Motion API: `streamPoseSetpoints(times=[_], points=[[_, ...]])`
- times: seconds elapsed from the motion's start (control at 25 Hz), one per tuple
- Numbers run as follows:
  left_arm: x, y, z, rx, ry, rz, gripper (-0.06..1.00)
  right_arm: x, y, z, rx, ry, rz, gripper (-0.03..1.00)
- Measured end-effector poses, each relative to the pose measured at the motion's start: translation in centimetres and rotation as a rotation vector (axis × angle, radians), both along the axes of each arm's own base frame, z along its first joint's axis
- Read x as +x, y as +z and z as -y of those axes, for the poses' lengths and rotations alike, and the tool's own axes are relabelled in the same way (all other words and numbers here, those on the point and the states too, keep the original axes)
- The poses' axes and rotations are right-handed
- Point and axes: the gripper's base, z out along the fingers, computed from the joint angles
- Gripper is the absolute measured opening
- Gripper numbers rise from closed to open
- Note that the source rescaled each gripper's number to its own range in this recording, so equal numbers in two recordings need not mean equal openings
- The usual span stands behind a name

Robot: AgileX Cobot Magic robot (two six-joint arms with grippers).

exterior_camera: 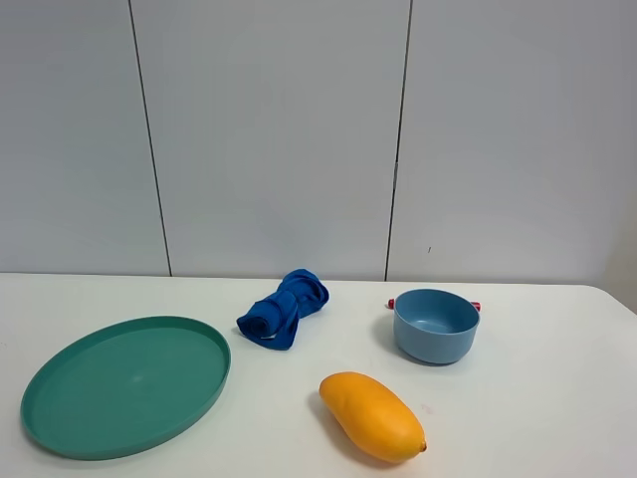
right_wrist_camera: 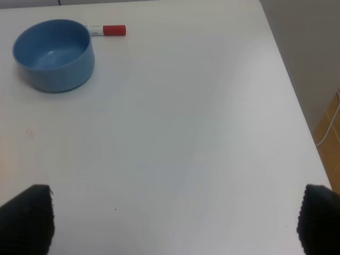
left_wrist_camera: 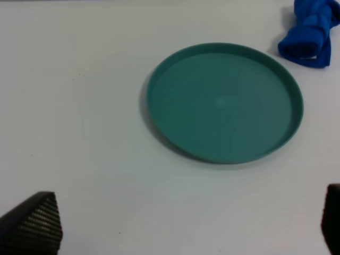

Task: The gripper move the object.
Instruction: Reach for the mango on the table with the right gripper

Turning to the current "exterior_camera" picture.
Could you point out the yellow mango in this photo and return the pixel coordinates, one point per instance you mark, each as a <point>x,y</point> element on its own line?
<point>373,417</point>

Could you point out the blue rolled cloth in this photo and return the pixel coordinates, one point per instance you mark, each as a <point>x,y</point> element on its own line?
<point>272,322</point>

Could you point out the green round plate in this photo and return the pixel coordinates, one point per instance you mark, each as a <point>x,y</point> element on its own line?
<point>125,388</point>

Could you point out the light blue bowl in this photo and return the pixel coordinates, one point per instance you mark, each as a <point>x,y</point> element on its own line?
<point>434,326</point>

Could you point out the red white marker pen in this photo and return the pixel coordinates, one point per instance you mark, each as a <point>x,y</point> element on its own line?
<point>391,302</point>

